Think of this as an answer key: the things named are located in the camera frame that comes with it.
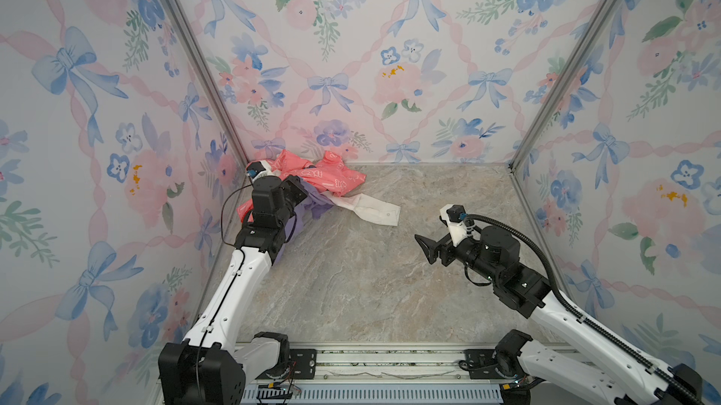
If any pink patterned garment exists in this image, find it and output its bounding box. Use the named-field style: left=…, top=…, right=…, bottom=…
left=265, top=150, right=366, bottom=196

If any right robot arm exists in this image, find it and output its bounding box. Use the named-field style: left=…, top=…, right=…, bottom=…
left=414, top=220, right=703, bottom=404

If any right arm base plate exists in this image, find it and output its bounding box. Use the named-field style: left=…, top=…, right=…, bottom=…
left=458, top=349, right=505, bottom=380

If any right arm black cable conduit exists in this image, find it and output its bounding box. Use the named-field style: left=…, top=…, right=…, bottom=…
left=465, top=214, right=705, bottom=405

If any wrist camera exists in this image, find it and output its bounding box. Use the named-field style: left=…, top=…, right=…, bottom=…
left=246, top=160, right=274, bottom=183
left=439, top=204, right=475, bottom=247

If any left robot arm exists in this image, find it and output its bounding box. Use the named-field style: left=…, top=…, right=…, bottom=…
left=158, top=176, right=308, bottom=404

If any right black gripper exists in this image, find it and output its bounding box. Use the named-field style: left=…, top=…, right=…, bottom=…
left=416, top=235, right=502, bottom=289

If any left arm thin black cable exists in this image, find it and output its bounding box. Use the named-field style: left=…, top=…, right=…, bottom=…
left=193, top=181, right=255, bottom=400

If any aluminium corner post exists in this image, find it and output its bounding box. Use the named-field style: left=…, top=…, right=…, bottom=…
left=160, top=0, right=248, bottom=166
left=508, top=0, right=623, bottom=174

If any purple printed t-shirt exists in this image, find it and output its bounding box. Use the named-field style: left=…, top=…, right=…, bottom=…
left=272, top=178, right=334, bottom=264

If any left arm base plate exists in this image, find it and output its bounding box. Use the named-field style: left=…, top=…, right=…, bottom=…
left=257, top=349, right=317, bottom=382

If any left aluminium corner post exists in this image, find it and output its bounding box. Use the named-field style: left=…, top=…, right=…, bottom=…
left=160, top=0, right=248, bottom=166

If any right aluminium corner post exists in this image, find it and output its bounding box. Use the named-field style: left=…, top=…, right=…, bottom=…
left=508, top=0, right=623, bottom=174

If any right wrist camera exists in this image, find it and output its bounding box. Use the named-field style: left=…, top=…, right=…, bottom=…
left=439, top=204, right=475, bottom=247

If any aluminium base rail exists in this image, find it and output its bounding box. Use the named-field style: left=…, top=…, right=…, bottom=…
left=239, top=344, right=593, bottom=404

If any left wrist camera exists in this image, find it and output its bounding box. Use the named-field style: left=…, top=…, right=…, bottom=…
left=246, top=160, right=274, bottom=183

